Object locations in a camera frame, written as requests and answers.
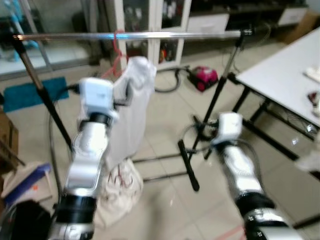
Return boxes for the cream garment with red print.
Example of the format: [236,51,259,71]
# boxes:
[92,157,146,230]

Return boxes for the pink vacuum cleaner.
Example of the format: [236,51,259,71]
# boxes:
[189,66,220,93]

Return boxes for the silver clothes rack black legs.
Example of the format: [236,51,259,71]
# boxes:
[10,29,256,193]

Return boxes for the brown cardboard box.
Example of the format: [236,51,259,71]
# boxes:
[0,109,22,173]
[276,10,320,45]

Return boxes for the teal floor mat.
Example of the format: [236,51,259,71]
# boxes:
[1,76,70,114]

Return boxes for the red plastic hanger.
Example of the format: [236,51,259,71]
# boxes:
[101,29,127,80]

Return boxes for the grey vacuum hose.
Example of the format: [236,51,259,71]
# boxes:
[155,67,193,94]

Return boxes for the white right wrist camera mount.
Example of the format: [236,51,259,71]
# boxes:
[214,112,244,147]

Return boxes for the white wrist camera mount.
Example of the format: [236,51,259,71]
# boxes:
[78,76,121,120]
[214,112,244,147]

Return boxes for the white cabinet glass doors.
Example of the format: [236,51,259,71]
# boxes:
[112,0,311,71]

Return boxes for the white table black legs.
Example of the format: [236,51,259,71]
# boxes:
[231,27,320,182]

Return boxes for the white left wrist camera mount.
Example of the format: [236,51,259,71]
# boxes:
[78,76,121,120]

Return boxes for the cream cloth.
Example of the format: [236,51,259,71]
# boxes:
[303,66,320,84]

